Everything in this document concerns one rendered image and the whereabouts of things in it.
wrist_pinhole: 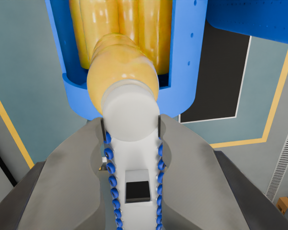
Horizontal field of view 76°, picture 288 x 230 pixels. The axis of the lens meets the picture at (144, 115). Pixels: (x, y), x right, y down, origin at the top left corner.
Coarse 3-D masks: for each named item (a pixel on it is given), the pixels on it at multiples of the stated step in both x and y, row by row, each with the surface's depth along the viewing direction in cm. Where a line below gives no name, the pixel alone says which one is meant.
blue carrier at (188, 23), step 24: (48, 0) 31; (192, 0) 25; (192, 24) 27; (72, 48) 41; (192, 48) 30; (72, 72) 42; (192, 72) 32; (72, 96) 33; (168, 96) 30; (192, 96) 36
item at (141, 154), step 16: (112, 144) 71; (128, 144) 72; (144, 144) 73; (112, 160) 76; (128, 160) 76; (144, 160) 77; (128, 208) 92; (144, 208) 93; (128, 224) 99; (144, 224) 100
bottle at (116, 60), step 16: (112, 32) 26; (96, 48) 21; (112, 48) 16; (128, 48) 16; (96, 64) 15; (112, 64) 14; (128, 64) 14; (144, 64) 15; (96, 80) 14; (112, 80) 14; (128, 80) 13; (144, 80) 14; (96, 96) 15
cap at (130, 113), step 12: (132, 84) 13; (108, 96) 12; (120, 96) 11; (132, 96) 12; (144, 96) 12; (108, 108) 12; (120, 108) 12; (132, 108) 12; (144, 108) 12; (156, 108) 12; (108, 120) 12; (120, 120) 12; (132, 120) 12; (144, 120) 13; (156, 120) 13; (108, 132) 13; (120, 132) 13; (132, 132) 13; (144, 132) 13
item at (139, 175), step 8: (128, 176) 76; (136, 176) 76; (144, 176) 76; (128, 184) 71; (136, 184) 71; (144, 184) 71; (128, 192) 68; (136, 192) 68; (144, 192) 68; (128, 200) 66; (136, 200) 66; (144, 200) 66
